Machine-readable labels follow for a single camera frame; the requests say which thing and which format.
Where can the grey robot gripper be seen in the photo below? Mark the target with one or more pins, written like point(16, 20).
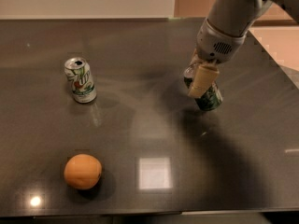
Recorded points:
point(215, 46)

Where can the dark green soda can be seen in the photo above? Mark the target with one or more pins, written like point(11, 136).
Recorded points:
point(211, 99)

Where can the orange fruit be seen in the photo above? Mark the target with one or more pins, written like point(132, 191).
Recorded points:
point(82, 172)

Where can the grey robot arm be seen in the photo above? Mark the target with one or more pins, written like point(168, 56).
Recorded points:
point(235, 17)

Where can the white 7up soda can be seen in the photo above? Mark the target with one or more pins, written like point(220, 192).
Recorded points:
point(79, 76)

